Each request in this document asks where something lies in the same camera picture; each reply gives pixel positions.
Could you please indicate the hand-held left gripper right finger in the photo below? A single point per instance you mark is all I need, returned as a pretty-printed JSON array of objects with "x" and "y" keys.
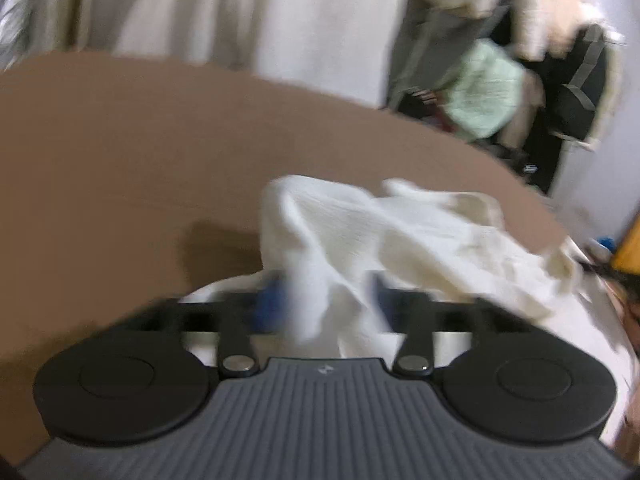
[{"x": 413, "y": 330}]

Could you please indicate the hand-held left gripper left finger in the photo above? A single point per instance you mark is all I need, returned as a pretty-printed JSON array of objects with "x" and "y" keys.
[{"x": 270, "y": 306}]

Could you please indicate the white fleece jacket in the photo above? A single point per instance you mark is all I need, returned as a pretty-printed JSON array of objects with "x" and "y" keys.
[{"x": 400, "y": 250}]

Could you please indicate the yellow container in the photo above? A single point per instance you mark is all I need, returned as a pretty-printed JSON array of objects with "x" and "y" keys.
[{"x": 627, "y": 259}]

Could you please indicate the light green quilted jacket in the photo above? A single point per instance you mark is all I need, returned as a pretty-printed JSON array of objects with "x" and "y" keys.
[{"x": 482, "y": 90}]

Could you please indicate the grey hanging garment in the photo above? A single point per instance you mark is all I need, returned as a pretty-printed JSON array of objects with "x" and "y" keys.
[{"x": 425, "y": 45}]

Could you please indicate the cream fluffy hanging robe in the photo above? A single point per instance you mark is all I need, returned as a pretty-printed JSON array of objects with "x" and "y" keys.
[{"x": 240, "y": 10}]

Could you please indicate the beige curtain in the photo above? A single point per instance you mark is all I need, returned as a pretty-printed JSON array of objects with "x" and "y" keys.
[{"x": 60, "y": 5}]

